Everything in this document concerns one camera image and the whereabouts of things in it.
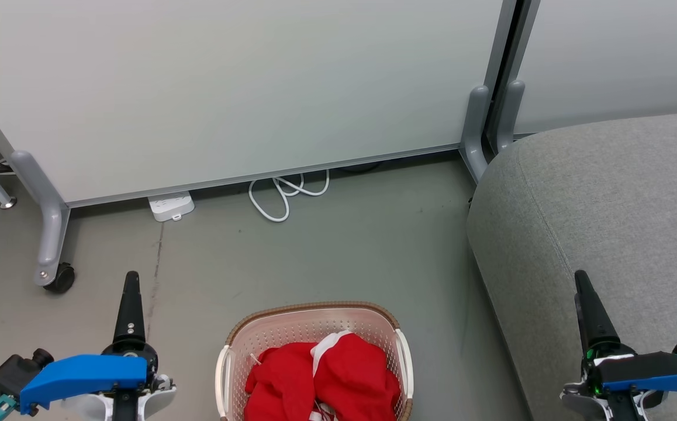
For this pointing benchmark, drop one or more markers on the blue left camera mount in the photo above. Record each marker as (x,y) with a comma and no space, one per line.
(87,374)

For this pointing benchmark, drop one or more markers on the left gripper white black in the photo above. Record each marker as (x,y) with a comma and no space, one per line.
(160,394)

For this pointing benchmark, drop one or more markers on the narrow white partition panel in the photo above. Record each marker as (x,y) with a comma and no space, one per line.
(619,58)

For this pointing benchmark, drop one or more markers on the grey partition foot with caster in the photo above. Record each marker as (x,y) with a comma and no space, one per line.
(52,222)

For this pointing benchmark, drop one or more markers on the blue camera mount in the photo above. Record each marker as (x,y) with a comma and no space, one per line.
(87,374)
(654,371)

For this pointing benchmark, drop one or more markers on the red and white garment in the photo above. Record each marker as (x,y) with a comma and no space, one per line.
(350,374)

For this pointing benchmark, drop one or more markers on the black caster wheel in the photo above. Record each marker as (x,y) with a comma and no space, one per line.
(62,279)

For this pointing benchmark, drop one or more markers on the blue right camera mount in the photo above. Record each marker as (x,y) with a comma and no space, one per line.
(654,371)

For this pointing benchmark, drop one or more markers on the grey fabric sofa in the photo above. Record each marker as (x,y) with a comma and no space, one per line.
(619,222)

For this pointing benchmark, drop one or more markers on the white power strip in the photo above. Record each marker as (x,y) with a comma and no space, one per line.
(170,206)

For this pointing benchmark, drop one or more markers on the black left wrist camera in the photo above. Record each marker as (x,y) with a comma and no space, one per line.
(14,374)

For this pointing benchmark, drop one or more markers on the wide white partition panel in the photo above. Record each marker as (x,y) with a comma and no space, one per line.
(227,88)

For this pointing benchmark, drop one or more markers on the beige plastic laundry basket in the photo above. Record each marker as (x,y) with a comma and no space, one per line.
(292,327)

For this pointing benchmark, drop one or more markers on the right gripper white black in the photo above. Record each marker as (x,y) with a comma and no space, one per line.
(584,403)

